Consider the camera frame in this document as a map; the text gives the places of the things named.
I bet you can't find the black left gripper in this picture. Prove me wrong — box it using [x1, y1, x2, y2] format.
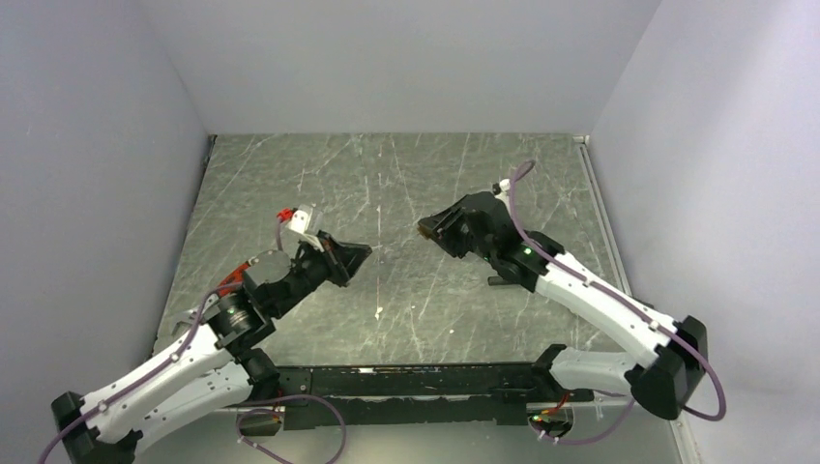
[272, 229, 371, 317]

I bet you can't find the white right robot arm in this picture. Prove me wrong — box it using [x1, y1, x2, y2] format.
[418, 191, 708, 421]

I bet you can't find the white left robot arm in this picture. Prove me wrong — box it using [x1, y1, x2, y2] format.
[38, 231, 372, 463]

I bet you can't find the black foam tube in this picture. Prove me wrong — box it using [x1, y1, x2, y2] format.
[487, 275, 534, 291]

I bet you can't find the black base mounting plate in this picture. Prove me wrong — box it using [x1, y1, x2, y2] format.
[242, 362, 593, 431]

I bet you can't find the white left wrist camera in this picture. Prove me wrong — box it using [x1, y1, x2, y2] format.
[274, 205, 323, 250]

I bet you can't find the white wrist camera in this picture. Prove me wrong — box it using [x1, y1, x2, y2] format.
[491, 179, 511, 195]
[274, 205, 323, 250]

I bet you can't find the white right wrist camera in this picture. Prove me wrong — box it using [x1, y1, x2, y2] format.
[491, 179, 511, 195]

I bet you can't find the adjustable wrench red handle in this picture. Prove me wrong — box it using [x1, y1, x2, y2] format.
[171, 265, 248, 337]

